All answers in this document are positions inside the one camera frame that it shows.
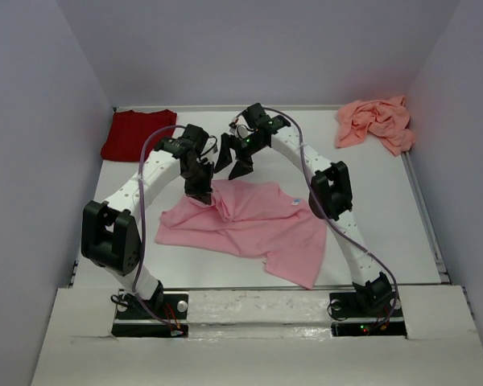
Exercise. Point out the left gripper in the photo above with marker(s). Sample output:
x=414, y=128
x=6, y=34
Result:
x=202, y=193

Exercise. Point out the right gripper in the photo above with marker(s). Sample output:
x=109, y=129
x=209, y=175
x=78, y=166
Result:
x=241, y=167

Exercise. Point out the pink t-shirt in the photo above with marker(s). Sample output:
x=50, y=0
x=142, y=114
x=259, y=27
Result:
x=251, y=220

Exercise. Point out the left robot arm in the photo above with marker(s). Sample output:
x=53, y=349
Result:
x=114, y=231

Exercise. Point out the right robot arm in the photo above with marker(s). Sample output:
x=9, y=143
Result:
x=330, y=197

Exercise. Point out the red folded t-shirt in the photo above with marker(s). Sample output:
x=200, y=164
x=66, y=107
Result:
x=129, y=130

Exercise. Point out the salmon crumpled t-shirt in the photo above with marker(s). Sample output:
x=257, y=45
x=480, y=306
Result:
x=386, y=119

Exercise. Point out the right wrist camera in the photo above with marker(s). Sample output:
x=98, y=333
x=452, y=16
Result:
x=239, y=129

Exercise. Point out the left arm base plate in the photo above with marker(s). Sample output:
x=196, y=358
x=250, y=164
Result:
x=131, y=319

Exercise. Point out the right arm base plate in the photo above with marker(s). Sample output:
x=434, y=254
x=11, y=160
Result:
x=351, y=320

